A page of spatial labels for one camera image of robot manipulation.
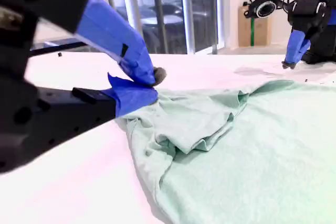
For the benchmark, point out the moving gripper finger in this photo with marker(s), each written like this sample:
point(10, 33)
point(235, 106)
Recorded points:
point(305, 48)
point(78, 113)

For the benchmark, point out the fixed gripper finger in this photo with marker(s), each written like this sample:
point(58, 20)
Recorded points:
point(113, 35)
point(294, 45)

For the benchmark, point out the pale green T-shirt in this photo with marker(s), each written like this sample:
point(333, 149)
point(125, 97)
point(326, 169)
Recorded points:
point(236, 155)

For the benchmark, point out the brown cardboard box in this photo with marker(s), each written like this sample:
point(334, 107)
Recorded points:
point(261, 30)

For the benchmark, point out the gripper camera stalk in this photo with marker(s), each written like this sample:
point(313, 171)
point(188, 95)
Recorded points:
point(284, 2)

